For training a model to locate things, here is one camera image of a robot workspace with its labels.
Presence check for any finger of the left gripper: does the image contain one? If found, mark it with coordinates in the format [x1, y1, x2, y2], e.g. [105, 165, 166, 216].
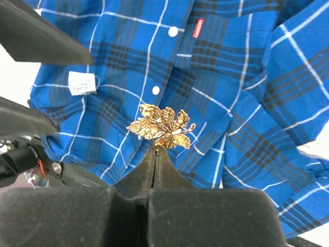
[1, 97, 60, 140]
[1, 1, 94, 65]

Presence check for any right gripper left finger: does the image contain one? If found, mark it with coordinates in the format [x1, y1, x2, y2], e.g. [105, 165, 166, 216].
[1, 150, 156, 246]

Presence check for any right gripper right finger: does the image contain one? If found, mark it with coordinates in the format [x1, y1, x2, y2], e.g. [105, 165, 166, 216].
[149, 148, 286, 246]

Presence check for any small gold pink brooch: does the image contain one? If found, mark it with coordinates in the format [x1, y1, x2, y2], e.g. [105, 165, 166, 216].
[127, 104, 196, 150]

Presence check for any blue plaid shirt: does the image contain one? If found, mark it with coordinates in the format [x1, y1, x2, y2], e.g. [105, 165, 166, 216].
[28, 1, 328, 238]

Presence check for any black front mounting rail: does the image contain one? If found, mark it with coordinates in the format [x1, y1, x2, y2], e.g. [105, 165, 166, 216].
[38, 151, 319, 247]

